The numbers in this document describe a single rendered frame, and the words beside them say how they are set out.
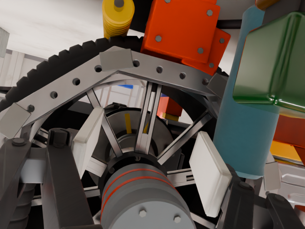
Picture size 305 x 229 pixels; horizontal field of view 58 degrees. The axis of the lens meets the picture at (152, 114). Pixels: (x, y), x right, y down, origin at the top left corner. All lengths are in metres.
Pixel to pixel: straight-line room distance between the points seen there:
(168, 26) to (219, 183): 0.38
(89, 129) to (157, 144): 0.83
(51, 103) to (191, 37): 0.27
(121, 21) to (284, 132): 0.64
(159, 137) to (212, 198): 0.83
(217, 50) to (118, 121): 0.53
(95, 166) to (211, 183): 0.46
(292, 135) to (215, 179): 0.77
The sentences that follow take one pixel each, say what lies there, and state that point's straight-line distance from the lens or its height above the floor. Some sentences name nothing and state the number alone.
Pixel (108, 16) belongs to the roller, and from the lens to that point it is 0.52.
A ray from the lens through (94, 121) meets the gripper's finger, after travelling 0.19.
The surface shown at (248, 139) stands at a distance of 0.42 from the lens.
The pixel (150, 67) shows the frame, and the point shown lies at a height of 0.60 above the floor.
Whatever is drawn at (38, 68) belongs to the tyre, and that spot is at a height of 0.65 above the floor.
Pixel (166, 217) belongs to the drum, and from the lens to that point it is 0.39.
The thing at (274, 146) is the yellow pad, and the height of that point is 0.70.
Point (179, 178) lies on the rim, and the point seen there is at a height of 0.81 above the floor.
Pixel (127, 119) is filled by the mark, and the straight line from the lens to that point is 0.97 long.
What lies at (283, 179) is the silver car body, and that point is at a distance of 1.09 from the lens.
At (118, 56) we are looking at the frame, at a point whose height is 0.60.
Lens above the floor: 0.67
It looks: 1 degrees up
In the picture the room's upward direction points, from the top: 167 degrees counter-clockwise
